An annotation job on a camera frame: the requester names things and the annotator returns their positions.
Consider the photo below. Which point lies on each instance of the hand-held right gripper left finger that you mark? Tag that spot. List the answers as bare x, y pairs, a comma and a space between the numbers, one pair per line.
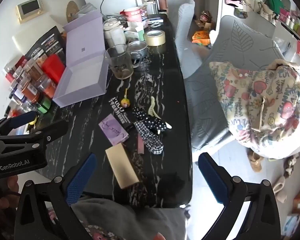
80, 180

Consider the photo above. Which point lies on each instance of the person's left hand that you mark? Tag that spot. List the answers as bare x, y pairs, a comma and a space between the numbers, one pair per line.
13, 183

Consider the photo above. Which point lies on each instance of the beige tape roll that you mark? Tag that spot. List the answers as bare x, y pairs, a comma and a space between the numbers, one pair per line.
153, 40

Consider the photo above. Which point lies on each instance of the pink stick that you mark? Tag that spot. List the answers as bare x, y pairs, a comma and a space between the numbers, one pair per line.
141, 145

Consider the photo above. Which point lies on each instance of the small purple box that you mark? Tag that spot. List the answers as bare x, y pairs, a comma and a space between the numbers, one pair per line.
112, 130

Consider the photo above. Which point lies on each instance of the cream hair claw clip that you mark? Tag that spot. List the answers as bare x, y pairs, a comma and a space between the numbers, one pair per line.
151, 107

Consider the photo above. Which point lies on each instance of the glass mug with brown residue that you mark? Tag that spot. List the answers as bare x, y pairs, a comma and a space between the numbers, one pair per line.
120, 65

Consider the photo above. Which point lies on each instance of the person's grey clothing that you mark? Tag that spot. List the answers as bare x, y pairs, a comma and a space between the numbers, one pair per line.
127, 220

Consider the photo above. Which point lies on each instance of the tan rectangular box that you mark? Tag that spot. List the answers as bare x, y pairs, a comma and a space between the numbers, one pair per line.
121, 166

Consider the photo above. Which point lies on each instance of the small white teal box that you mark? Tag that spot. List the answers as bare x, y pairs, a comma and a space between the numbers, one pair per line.
135, 33

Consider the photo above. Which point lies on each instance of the black polka dot hair bow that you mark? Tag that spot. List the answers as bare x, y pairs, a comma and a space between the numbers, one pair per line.
150, 122

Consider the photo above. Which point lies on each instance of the pink bowl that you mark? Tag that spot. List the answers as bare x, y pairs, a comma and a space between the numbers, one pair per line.
132, 13

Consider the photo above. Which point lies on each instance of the yellow lollipop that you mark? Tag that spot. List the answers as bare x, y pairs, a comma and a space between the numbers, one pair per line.
125, 103

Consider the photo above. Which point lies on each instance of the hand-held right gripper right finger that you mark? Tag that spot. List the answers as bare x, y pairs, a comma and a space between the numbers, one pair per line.
212, 177

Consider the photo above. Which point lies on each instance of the red canister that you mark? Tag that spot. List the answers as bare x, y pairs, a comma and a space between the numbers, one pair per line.
53, 67

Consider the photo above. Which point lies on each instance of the orange bag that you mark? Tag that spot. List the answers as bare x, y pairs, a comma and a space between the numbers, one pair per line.
200, 37

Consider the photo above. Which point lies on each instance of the woven round trivet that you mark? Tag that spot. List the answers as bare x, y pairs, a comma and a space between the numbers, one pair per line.
72, 11

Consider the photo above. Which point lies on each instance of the beige wall control panel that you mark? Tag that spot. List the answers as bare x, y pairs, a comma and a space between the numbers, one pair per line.
30, 8

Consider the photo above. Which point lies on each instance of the grey leaf pattern chair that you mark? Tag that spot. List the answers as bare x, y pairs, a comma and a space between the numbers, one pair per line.
215, 105
185, 42

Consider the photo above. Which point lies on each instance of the black printed snack bar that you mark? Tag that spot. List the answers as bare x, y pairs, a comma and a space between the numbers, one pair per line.
118, 110

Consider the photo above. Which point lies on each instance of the group of clear spice jars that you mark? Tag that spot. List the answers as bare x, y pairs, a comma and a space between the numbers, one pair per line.
32, 87

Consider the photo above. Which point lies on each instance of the floral printed cushion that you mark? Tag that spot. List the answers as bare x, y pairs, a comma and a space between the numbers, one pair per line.
265, 110

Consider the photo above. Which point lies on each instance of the lavender gift box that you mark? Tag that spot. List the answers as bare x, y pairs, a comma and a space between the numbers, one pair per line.
82, 80

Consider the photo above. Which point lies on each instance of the tan slipper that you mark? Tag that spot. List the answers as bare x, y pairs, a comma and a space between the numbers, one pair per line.
255, 162

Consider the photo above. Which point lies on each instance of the beige slipper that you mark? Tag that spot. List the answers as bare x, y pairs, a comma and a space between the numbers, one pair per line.
280, 190

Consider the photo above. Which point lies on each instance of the white jar with clear lid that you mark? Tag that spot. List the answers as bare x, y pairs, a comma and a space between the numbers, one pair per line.
110, 26

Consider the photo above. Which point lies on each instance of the green tote bag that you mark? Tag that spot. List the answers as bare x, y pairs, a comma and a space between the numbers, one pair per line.
275, 3

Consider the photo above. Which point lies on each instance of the green label jar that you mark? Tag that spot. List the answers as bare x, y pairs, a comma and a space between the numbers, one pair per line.
44, 106

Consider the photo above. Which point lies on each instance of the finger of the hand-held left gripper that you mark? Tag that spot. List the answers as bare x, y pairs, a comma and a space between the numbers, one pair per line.
55, 130
22, 118

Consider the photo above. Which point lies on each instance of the black printed pouch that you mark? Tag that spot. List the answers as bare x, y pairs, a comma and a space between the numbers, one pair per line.
47, 42

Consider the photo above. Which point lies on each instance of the grey plastic bag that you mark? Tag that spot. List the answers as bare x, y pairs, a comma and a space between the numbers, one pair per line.
87, 8

